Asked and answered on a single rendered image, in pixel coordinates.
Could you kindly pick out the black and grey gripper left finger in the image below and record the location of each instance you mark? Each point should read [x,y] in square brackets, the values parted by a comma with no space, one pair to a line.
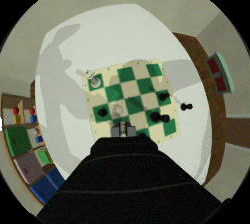
[116,130]

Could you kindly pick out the green and cream chessboard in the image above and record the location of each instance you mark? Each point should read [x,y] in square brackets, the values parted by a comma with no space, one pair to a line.
[136,87]

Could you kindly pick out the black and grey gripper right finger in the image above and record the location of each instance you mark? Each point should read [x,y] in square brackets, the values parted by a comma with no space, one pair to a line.
[130,130]

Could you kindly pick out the white chess piece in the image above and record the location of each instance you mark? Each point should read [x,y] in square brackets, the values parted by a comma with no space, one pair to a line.
[95,82]
[118,111]

